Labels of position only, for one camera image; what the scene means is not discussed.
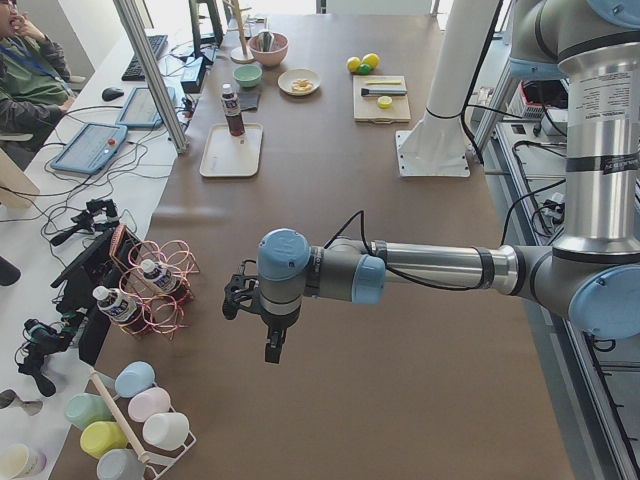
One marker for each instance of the glazed donut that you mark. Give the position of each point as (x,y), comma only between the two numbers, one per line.
(303,85)

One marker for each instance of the half lime slice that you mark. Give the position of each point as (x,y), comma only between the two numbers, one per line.
(384,102)

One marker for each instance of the tea bottle in rack near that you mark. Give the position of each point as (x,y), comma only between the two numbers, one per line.
(120,307)

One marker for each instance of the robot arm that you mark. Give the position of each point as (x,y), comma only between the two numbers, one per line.
(590,274)

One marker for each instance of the tea bottle in rack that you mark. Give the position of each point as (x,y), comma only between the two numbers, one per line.
(164,280)
(120,307)

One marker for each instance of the yellow lemon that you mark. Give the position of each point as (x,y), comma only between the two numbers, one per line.
(353,63)
(371,59)

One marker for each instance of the tea bottle in rack far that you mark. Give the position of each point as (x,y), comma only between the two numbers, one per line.
(164,280)

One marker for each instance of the seated person green jacket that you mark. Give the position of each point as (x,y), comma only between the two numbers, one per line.
(35,94)

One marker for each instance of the aluminium frame post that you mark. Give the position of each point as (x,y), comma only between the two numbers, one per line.
(133,26)

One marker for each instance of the copper wire bottle rack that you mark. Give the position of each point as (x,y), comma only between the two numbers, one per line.
(162,314)

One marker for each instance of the metal ice scoop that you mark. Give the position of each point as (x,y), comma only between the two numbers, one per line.
(265,39)

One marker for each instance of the black computer mouse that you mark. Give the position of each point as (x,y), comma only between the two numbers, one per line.
(111,93)

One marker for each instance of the yellow cup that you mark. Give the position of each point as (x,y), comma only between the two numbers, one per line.
(102,436)

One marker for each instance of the white paper cup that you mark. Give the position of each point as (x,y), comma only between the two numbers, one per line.
(21,461)

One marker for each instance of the mint green bowl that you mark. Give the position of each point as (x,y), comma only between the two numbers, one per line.
(248,76)

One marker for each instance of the blue teach pendant near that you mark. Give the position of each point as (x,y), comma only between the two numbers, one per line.
(91,149)

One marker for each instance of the yellow lemon left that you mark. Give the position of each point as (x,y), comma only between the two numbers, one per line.
(353,63)

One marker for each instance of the pink bowl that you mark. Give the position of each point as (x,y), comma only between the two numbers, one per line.
(275,55)

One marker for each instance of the green lime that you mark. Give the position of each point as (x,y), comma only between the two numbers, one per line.
(364,69)

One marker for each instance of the blue teach pendant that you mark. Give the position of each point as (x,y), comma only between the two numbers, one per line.
(91,149)
(139,110)

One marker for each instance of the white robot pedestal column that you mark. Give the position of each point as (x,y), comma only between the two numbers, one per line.
(436,145)

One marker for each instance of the tea bottle on tray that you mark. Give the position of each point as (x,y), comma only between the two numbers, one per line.
(232,110)

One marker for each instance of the blue teach pendant far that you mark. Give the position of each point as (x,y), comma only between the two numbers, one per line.
(139,110)

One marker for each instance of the yellow plastic knife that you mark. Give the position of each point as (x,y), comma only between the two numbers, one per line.
(384,82)

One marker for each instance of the wooden cutting board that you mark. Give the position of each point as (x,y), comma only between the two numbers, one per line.
(365,109)

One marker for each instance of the cream plastic tray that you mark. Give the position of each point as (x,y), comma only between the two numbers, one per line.
(227,156)

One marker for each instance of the grey folded cloth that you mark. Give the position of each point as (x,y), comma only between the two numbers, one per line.
(248,99)

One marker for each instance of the metal muddler black tip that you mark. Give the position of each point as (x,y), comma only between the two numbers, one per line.
(382,91)

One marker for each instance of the light blue cup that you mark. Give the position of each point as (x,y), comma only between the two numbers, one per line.
(135,378)

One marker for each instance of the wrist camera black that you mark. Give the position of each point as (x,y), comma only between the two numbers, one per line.
(241,293)

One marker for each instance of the yellow lemon right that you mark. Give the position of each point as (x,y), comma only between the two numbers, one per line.
(371,59)

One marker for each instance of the pink cup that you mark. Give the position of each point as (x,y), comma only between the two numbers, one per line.
(149,402)

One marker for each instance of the grey cup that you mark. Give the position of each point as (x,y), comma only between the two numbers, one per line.
(120,464)

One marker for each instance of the white plate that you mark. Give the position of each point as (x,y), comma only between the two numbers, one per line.
(286,78)

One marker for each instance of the mint green cup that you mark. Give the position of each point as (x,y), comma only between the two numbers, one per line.
(84,409)

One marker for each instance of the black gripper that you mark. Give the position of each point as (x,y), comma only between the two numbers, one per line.
(276,324)

